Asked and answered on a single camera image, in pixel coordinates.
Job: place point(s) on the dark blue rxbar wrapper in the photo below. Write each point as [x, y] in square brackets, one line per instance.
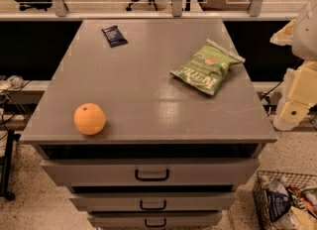
[114, 36]

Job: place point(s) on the wire basket with snacks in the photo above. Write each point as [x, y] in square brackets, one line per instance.
[299, 187]

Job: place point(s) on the black stand left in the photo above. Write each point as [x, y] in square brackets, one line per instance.
[5, 164]

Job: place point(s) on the bottom grey drawer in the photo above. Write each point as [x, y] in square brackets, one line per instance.
[154, 219]

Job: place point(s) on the middle grey drawer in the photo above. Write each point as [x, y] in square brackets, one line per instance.
[149, 202]

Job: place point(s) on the top grey drawer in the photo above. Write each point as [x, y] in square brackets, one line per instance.
[135, 172]

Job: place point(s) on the green jalapeno chip bag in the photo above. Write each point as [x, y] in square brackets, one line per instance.
[207, 68]

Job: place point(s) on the grey drawer cabinet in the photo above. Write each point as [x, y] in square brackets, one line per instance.
[149, 114]

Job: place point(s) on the grey drawer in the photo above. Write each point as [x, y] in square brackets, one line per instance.
[149, 202]
[135, 172]
[154, 219]

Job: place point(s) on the dark blue snack bag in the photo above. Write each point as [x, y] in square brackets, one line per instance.
[278, 204]

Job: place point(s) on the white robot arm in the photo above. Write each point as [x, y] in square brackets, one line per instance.
[300, 33]

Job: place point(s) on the orange fruit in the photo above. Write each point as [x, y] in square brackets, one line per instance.
[89, 119]

